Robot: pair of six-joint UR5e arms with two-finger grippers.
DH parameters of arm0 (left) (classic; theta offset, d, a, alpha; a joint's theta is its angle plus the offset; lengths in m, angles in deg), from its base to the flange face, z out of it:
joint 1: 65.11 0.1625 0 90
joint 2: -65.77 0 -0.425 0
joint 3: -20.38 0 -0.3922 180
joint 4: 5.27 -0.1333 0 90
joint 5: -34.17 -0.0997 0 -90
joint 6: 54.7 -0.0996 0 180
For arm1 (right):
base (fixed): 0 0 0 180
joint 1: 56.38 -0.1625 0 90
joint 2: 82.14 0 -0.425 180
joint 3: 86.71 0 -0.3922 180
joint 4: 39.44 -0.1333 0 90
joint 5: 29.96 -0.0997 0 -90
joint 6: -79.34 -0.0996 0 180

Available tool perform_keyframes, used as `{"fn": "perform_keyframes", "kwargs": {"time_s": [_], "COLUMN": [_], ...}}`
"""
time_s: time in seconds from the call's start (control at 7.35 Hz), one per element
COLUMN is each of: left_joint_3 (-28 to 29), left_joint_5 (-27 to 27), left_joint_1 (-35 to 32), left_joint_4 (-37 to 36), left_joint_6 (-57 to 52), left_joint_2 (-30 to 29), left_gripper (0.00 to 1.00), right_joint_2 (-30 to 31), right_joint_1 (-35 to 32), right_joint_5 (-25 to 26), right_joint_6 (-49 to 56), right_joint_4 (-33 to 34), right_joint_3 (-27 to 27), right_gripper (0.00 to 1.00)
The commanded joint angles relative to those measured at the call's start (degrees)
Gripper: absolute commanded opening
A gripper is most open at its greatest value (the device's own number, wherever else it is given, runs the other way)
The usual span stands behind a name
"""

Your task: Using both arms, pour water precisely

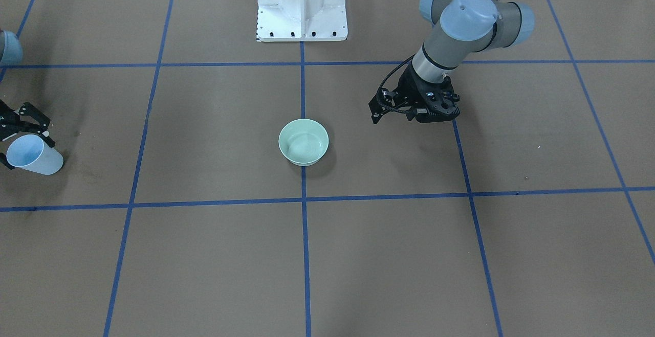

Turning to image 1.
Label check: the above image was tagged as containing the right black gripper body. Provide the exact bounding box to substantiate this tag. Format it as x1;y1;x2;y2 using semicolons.
1;101;30;141

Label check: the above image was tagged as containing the mint green bowl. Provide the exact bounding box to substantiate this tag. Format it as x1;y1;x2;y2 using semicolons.
278;118;330;167

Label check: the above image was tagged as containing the light blue plastic cup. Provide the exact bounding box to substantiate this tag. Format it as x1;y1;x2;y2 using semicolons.
6;135;64;175

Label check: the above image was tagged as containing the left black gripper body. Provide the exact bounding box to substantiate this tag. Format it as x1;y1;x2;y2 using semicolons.
393;64;461;123

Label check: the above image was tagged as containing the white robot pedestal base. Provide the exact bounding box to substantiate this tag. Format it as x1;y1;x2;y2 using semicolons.
256;0;348;42

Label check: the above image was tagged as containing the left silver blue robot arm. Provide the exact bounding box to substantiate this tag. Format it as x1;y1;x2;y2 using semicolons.
369;0;535;123

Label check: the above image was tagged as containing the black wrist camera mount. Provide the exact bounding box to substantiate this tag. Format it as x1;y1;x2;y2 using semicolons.
368;87;408;124

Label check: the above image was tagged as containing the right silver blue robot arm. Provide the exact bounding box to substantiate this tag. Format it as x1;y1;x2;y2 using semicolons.
1;30;55;148

